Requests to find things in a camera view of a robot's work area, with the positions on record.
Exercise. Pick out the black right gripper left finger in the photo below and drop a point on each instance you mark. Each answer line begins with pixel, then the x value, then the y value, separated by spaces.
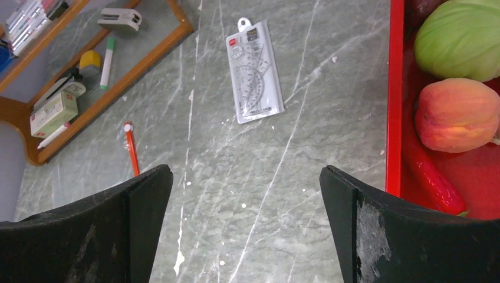
pixel 110 236

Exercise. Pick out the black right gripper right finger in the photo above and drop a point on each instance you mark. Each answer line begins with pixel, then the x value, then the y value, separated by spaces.
pixel 382 238

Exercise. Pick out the clear zip bag orange zipper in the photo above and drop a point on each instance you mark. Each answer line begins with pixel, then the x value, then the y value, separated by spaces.
pixel 128 128

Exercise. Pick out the orange peach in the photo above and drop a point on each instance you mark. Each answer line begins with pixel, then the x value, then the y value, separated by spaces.
pixel 457 115

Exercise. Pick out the red chili pepper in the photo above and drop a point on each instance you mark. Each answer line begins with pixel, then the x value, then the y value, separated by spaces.
pixel 443 195

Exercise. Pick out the red plastic bin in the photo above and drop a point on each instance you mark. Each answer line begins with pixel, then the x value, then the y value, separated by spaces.
pixel 475 174

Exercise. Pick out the pink white marker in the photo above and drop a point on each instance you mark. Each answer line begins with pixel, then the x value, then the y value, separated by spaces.
pixel 53 135

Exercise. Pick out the green white staples box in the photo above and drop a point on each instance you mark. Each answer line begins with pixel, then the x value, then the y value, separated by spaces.
pixel 59 109

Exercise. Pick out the black white stapler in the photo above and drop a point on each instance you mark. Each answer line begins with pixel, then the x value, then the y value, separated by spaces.
pixel 69 81

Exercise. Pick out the yellow grey eraser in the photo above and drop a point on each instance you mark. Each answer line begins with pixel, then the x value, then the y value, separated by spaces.
pixel 90 60

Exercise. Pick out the wooden three-tier shelf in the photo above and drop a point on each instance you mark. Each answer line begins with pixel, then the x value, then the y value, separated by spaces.
pixel 165 25

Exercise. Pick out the ruler set clear package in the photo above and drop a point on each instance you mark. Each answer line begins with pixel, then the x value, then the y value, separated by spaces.
pixel 254 75

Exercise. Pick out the green white marker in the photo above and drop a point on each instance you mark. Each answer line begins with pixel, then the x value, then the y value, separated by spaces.
pixel 107 63

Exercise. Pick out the green cabbage near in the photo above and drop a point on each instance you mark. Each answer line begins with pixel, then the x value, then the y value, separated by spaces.
pixel 460 39

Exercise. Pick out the marker pen set pack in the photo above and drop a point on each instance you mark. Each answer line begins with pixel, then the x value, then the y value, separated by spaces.
pixel 28 22

